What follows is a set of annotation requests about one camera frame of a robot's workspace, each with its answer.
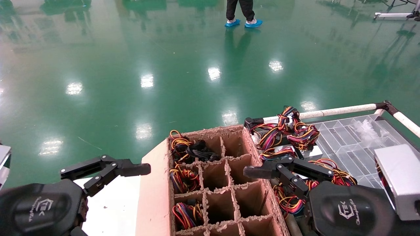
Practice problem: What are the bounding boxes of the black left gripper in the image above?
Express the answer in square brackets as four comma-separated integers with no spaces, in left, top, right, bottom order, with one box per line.
[0,179,88,236]

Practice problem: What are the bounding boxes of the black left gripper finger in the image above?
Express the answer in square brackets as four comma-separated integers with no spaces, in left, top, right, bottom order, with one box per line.
[60,155,151,197]

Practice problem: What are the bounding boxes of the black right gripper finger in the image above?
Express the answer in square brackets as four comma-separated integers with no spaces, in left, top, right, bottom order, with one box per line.
[243,156,334,199]

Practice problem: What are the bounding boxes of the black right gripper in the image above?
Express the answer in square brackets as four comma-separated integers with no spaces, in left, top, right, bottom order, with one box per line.
[307,181,396,236]

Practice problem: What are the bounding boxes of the silver power supply unit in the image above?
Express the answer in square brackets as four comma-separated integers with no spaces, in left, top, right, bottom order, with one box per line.
[374,144,420,221]

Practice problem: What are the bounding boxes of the cardboard box with dividers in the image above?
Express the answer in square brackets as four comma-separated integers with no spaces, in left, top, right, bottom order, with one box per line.
[135,125,291,236]

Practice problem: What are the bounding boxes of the white table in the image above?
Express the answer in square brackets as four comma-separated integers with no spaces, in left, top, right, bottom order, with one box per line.
[73,175,142,236]

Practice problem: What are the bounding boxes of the black pipe connector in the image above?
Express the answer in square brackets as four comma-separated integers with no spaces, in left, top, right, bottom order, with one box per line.
[243,117,264,131]
[375,100,399,116]

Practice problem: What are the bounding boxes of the grey metal rack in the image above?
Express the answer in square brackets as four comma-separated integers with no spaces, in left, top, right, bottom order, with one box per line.
[0,144,12,190]

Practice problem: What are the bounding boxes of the clear plastic divider tray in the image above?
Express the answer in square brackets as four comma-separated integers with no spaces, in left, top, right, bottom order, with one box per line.
[308,113,420,190]

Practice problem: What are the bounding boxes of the crumpled clear plastic bag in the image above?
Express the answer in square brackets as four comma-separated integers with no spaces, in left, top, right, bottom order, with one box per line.
[353,119,391,142]

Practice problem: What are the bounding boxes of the person in black trousers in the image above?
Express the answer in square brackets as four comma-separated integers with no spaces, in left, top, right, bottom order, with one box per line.
[226,0,256,22]

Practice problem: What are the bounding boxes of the white metal stand base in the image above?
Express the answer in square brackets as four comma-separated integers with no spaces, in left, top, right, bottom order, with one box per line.
[374,10,420,21]

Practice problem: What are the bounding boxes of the black stand legs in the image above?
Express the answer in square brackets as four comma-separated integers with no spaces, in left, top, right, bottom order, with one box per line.
[387,0,420,9]

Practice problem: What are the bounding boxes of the wire bundle in middle cell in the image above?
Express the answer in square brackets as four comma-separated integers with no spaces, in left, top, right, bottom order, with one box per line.
[169,163,201,194]

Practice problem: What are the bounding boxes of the wire bundle in cell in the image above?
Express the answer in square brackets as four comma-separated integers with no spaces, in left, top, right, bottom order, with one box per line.
[168,130,194,163]
[172,201,204,230]
[169,163,201,194]

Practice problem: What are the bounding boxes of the wire bundle in top cell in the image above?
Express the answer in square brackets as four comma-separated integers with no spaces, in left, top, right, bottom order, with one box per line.
[168,130,194,163]

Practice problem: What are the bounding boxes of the black cable bundle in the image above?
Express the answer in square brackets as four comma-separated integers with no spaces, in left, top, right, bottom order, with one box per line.
[186,140,221,162]

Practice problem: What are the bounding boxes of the wire bundle in bottom cell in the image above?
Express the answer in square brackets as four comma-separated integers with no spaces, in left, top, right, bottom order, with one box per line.
[172,201,204,230]

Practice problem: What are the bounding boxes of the long white cart pipe rail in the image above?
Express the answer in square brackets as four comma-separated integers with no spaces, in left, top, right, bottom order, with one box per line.
[262,103,378,122]

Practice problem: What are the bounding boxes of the short white cart pipe rail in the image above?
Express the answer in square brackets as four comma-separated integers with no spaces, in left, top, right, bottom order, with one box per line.
[392,111,420,138]

